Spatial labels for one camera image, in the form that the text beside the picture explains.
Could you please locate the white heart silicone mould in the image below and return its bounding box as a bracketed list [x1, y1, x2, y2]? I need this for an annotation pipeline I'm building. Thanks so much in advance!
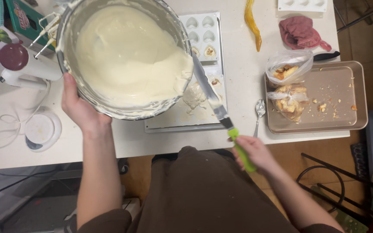
[178, 12, 228, 127]

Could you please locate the rectangular metal baking tray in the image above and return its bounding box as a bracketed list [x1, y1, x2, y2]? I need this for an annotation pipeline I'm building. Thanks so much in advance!
[264, 60, 369, 135]

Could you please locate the yellow piping bag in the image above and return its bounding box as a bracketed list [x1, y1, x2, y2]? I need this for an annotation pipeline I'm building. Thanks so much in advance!
[244, 0, 262, 52]

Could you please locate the white hand mixer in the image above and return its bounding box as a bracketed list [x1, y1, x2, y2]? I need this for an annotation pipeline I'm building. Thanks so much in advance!
[0, 12, 65, 90]

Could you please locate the white kitchen scale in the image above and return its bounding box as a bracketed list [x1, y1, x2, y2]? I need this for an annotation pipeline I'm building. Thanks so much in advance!
[24, 107, 63, 153]

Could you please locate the person's left hand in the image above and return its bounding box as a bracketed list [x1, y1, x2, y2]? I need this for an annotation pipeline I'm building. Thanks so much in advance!
[61, 72, 112, 134]

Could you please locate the person's right hand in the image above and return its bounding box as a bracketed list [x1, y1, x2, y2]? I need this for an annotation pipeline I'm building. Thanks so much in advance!
[227, 135, 278, 174]

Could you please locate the person's brown apron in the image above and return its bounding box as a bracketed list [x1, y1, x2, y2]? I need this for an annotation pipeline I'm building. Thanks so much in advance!
[76, 146, 344, 233]

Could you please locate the green-handled palette knife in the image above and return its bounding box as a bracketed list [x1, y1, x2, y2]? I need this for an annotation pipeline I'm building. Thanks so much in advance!
[191, 51, 258, 173]

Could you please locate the flat metal tray under mould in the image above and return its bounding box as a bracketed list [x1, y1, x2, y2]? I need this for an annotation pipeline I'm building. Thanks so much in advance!
[144, 16, 230, 134]

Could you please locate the steel mixing bowl with batter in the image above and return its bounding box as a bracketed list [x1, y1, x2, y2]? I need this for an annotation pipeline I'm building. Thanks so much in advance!
[56, 0, 194, 121]

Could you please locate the plastic bag of cake pieces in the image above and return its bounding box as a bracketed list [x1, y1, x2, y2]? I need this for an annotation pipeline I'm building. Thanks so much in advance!
[265, 49, 314, 87]
[267, 84, 311, 123]

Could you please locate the metal spoon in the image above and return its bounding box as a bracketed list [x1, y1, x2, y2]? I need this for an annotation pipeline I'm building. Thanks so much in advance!
[253, 99, 267, 138]

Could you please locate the red cloth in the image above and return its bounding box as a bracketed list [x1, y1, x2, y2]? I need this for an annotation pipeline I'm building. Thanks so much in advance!
[279, 16, 333, 52]

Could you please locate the black metal stool frame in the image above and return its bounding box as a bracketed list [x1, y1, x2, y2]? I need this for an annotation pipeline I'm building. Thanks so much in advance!
[296, 152, 373, 227]

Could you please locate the black-handled knife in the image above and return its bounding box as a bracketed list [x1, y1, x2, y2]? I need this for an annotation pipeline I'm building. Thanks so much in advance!
[313, 51, 341, 61]

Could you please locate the white mixer cable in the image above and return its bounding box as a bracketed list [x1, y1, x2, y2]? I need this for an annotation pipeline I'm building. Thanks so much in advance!
[0, 80, 52, 178]

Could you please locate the green carton box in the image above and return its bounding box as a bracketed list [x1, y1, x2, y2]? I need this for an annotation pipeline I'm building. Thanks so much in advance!
[5, 0, 57, 52]

